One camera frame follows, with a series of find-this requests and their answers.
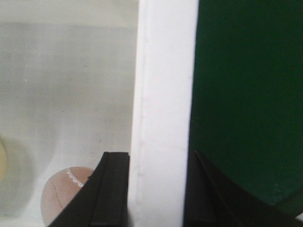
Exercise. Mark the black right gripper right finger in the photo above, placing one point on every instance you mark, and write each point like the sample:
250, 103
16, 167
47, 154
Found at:
213, 200

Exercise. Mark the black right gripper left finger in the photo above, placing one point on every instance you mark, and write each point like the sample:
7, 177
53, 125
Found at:
102, 201

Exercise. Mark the brown soft ball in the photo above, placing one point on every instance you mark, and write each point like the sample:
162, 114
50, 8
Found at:
60, 189

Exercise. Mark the cream soft ball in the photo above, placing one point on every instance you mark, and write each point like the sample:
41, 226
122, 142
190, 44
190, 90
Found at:
3, 162

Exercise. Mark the white plastic tote box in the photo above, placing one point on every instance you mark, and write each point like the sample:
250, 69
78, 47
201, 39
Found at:
82, 77

